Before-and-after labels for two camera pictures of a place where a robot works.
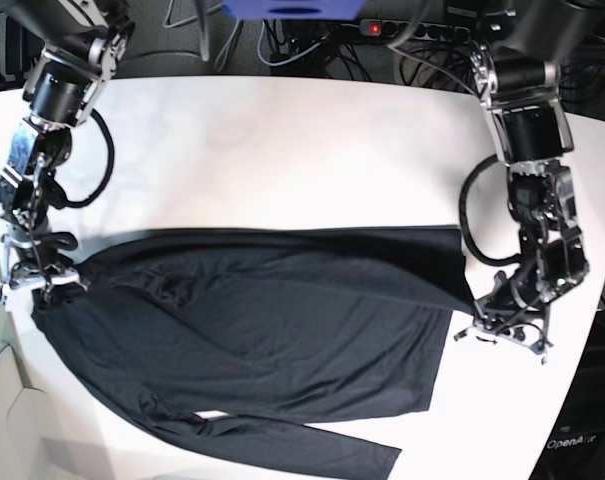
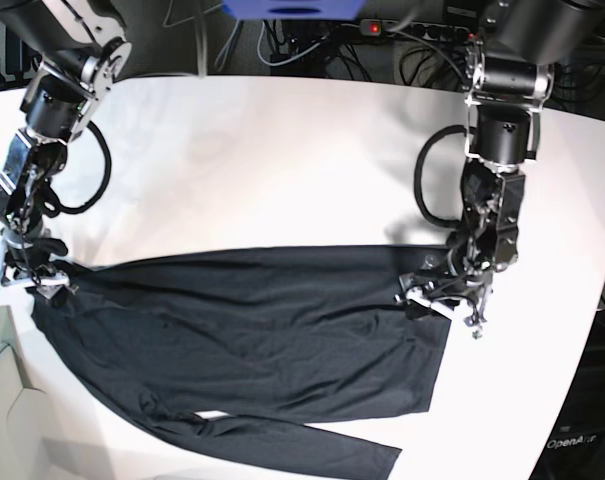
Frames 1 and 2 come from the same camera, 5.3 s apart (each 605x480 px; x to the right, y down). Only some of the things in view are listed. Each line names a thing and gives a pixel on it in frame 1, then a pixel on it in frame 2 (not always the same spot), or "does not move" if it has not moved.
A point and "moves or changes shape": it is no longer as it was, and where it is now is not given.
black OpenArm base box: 585,441 does not move
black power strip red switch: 420,30 does not move
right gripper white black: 508,313 → 462,277
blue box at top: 293,9 does not move
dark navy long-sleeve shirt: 228,338 moves or changes shape
